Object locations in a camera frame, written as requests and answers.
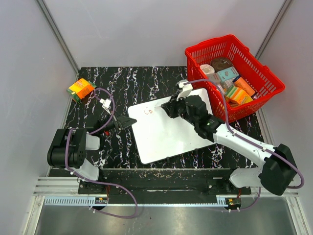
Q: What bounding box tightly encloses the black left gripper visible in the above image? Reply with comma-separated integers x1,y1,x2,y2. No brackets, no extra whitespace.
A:
98,109,137,135

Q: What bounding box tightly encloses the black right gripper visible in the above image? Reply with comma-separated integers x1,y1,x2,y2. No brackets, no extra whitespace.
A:
162,93,198,126

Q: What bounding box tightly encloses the white whiteboard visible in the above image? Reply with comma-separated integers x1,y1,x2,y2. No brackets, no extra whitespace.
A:
128,96,214,165

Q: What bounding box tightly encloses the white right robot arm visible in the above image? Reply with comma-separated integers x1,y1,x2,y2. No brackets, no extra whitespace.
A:
161,95,297,196

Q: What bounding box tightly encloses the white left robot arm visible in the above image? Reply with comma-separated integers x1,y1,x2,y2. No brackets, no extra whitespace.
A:
47,115,137,194

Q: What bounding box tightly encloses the white toilet paper roll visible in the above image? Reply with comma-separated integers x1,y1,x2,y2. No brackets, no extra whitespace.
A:
200,64,215,75

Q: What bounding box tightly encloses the orange green snack box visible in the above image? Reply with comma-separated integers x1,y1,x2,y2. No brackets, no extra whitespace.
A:
67,78,96,102

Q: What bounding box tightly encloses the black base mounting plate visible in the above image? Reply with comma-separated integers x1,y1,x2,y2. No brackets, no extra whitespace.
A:
78,168,252,199

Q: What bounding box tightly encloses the brown round lid jar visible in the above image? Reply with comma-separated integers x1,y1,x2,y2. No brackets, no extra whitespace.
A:
210,57,233,72

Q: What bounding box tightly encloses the teal cardboard box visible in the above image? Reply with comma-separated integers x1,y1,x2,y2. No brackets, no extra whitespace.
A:
217,66,239,82

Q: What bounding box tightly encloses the yellow green sponge pack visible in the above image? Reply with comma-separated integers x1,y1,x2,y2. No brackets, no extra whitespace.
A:
224,86,253,105

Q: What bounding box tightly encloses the orange blue box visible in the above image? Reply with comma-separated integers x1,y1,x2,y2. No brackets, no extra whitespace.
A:
232,75,256,97

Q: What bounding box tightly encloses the red plastic shopping basket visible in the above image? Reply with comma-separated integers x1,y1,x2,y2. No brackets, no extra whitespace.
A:
185,35,285,122

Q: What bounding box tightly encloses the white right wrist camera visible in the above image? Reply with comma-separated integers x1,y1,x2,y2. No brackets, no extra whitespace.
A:
177,79,193,101

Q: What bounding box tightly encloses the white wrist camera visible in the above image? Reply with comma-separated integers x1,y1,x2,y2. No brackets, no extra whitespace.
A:
99,98,112,115
177,79,193,101

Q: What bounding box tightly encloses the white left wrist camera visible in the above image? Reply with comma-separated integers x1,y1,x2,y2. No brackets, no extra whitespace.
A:
99,98,112,115

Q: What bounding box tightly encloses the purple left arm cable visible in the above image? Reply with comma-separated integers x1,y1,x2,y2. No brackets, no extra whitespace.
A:
64,88,139,219

